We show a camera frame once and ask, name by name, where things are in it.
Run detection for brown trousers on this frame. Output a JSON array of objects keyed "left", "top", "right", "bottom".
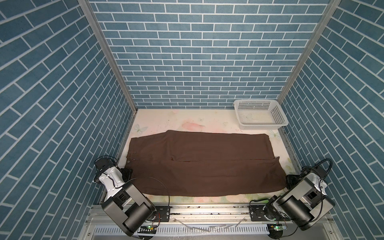
[{"left": 125, "top": 130, "right": 286, "bottom": 197}]

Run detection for white plastic basket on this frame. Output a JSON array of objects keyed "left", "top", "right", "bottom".
[{"left": 234, "top": 99, "right": 289, "bottom": 130}]

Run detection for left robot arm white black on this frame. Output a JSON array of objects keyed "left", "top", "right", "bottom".
[{"left": 95, "top": 166, "right": 157, "bottom": 237}]

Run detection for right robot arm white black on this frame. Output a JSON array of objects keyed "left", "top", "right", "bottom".
[{"left": 264, "top": 166, "right": 336, "bottom": 231}]

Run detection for right green circuit board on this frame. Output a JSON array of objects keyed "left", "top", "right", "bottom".
[{"left": 267, "top": 224, "right": 287, "bottom": 240}]

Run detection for green circuit board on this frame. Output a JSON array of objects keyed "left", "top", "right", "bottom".
[
  {"left": 137, "top": 226, "right": 158, "bottom": 236},
  {"left": 267, "top": 224, "right": 287, "bottom": 240}
]

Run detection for left green circuit board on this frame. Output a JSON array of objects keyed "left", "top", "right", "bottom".
[{"left": 137, "top": 226, "right": 158, "bottom": 236}]

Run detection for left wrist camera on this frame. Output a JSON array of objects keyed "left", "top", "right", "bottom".
[{"left": 94, "top": 156, "right": 118, "bottom": 173}]

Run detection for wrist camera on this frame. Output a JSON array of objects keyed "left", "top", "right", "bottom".
[
  {"left": 302, "top": 166, "right": 328, "bottom": 180},
  {"left": 94, "top": 156, "right": 118, "bottom": 173}
]

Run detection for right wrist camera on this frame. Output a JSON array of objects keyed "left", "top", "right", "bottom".
[{"left": 302, "top": 166, "right": 328, "bottom": 180}]

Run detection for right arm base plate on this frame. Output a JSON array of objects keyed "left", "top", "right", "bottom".
[{"left": 249, "top": 205, "right": 270, "bottom": 222}]

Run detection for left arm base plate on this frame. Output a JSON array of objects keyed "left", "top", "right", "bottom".
[{"left": 149, "top": 205, "right": 171, "bottom": 223}]

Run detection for aluminium front rail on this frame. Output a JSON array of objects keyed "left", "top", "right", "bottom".
[{"left": 79, "top": 203, "right": 338, "bottom": 226}]

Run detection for white slotted cable duct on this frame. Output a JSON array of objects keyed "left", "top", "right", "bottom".
[{"left": 92, "top": 224, "right": 270, "bottom": 237}]

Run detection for left corner aluminium post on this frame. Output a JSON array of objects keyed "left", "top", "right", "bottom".
[{"left": 78, "top": 0, "right": 137, "bottom": 115}]

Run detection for corner aluminium post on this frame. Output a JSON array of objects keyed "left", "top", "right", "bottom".
[
  {"left": 277, "top": 0, "right": 341, "bottom": 105},
  {"left": 78, "top": 0, "right": 137, "bottom": 115}
]

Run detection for right corner aluminium post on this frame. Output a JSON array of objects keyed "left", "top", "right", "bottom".
[{"left": 277, "top": 0, "right": 341, "bottom": 105}]

